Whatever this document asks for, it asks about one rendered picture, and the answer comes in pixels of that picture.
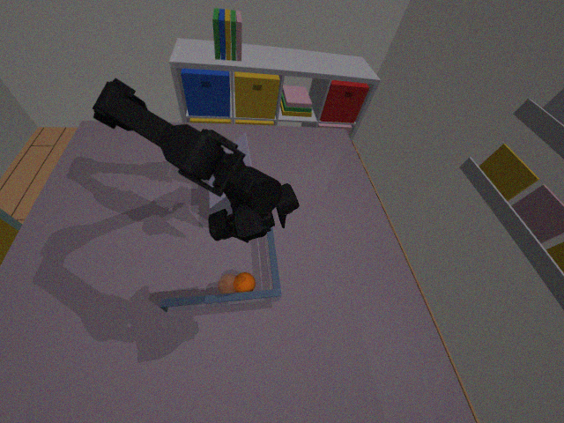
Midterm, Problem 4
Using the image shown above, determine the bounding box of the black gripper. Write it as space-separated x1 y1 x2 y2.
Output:
208 183 300 241

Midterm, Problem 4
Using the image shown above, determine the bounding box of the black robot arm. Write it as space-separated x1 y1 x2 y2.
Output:
93 78 282 241

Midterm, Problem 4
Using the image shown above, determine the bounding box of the low clear glass wall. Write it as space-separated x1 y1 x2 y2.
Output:
162 234 281 312

